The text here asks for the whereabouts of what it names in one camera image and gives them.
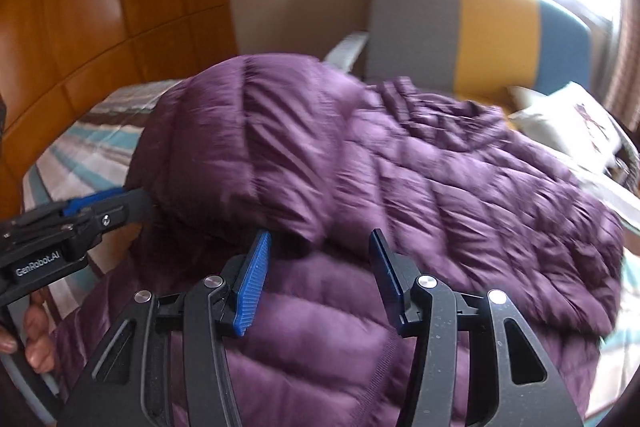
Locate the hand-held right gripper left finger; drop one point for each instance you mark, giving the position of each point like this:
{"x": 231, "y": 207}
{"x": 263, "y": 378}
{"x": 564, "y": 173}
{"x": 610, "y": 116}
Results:
{"x": 252, "y": 279}

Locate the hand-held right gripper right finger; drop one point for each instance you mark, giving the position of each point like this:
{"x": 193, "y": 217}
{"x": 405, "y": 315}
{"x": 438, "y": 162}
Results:
{"x": 384, "y": 269}

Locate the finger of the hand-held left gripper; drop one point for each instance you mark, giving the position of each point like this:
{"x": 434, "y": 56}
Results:
{"x": 127, "y": 209}
{"x": 87, "y": 202}

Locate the purple down jacket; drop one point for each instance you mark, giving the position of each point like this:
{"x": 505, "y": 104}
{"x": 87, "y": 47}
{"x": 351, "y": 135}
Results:
{"x": 325, "y": 157}

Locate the person's left hand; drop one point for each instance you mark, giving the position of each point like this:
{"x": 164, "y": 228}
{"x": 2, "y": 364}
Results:
{"x": 39, "y": 332}

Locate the striped bed sheet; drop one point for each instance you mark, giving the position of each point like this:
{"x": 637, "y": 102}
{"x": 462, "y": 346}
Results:
{"x": 75, "y": 157}

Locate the white printed pillow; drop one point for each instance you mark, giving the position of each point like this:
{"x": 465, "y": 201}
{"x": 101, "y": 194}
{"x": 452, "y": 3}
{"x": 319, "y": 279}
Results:
{"x": 565, "y": 117}

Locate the grey yellow blue sofa chair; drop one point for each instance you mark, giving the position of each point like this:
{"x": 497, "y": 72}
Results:
{"x": 415, "y": 17}

